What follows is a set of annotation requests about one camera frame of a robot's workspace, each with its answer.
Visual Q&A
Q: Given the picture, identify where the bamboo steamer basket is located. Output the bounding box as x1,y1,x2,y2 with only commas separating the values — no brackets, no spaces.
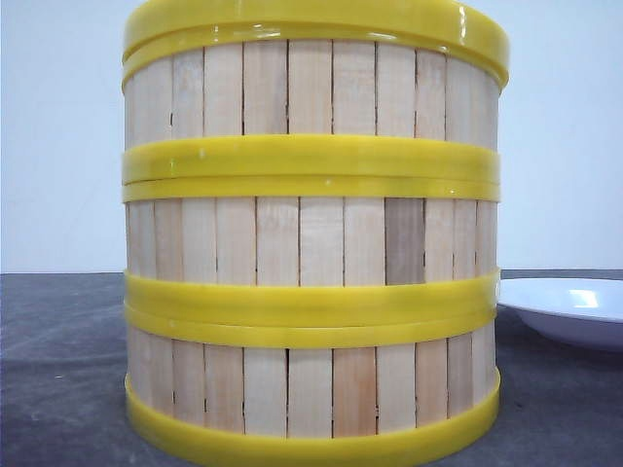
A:
126,324,500,466
125,197,497,346
122,24,507,201

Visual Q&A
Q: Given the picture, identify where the woven bamboo steamer lid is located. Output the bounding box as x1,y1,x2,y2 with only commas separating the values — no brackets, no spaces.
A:
124,1,509,67

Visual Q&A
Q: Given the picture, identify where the white plate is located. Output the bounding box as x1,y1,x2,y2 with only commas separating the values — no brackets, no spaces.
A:
498,278,623,352

